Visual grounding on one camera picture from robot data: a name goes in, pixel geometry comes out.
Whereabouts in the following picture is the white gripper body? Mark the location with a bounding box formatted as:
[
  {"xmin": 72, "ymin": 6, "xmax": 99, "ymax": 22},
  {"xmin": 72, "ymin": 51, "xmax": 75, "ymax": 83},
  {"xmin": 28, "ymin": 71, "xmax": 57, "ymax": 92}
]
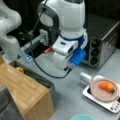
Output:
[{"xmin": 52, "ymin": 35, "xmax": 88, "ymax": 70}]

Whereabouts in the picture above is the orange toy carrot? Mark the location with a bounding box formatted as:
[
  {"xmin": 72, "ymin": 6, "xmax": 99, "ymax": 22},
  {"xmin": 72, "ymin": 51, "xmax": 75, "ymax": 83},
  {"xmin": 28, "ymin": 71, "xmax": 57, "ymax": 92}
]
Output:
[{"xmin": 99, "ymin": 82, "xmax": 115, "ymax": 93}]

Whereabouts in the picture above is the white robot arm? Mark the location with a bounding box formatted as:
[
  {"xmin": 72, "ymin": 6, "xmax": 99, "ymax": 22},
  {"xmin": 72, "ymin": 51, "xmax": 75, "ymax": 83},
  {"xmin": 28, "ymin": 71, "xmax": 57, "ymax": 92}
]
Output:
[{"xmin": 0, "ymin": 0, "xmax": 88, "ymax": 70}]

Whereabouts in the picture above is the grey metal drawer bin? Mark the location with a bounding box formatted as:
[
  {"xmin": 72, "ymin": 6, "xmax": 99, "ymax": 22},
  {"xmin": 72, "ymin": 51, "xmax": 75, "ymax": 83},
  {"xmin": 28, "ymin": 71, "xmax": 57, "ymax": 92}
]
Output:
[{"xmin": 11, "ymin": 61, "xmax": 55, "ymax": 96}]

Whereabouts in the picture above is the green toy vegetable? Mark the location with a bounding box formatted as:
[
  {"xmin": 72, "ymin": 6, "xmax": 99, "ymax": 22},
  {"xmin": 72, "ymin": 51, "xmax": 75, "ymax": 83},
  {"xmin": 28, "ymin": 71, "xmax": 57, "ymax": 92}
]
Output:
[{"xmin": 29, "ymin": 74, "xmax": 40, "ymax": 82}]

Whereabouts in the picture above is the stainless toaster oven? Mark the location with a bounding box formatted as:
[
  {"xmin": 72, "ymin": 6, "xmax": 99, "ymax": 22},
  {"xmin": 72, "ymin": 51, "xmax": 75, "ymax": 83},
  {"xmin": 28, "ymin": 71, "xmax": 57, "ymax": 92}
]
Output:
[{"xmin": 83, "ymin": 14, "xmax": 120, "ymax": 69}]

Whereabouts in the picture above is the yellow toy vegetable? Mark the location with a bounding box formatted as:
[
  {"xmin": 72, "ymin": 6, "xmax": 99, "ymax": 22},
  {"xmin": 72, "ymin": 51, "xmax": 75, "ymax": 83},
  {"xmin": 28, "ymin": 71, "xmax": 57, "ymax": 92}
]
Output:
[{"xmin": 16, "ymin": 67, "xmax": 24, "ymax": 74}]

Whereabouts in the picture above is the pink frying pan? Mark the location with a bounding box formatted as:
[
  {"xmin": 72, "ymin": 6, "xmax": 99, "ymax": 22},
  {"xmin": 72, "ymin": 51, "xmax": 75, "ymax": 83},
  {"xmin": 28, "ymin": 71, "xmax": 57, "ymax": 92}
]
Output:
[{"xmin": 80, "ymin": 72, "xmax": 119, "ymax": 102}]

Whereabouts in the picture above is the wooden shelf cabinet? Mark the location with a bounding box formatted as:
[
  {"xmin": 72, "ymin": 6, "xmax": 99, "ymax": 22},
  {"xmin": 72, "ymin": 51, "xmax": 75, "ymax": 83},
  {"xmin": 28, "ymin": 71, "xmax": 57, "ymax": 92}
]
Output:
[{"xmin": 0, "ymin": 56, "xmax": 54, "ymax": 120}]

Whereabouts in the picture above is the teal bowl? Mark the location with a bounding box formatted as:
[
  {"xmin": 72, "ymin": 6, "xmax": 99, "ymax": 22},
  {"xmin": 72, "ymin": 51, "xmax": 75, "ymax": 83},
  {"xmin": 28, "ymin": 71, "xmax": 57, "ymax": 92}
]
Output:
[{"xmin": 71, "ymin": 115, "xmax": 94, "ymax": 120}]

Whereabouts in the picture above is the white induction cooker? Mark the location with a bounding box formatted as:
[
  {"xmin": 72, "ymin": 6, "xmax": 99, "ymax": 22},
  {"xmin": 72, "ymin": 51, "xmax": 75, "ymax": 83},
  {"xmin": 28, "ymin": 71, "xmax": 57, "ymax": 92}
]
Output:
[{"xmin": 83, "ymin": 75, "xmax": 120, "ymax": 113}]

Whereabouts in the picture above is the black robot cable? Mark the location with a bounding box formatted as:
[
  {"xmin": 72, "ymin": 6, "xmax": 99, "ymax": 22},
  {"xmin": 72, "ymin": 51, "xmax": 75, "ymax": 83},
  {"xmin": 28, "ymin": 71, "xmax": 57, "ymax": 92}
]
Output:
[{"xmin": 29, "ymin": 1, "xmax": 73, "ymax": 80}]

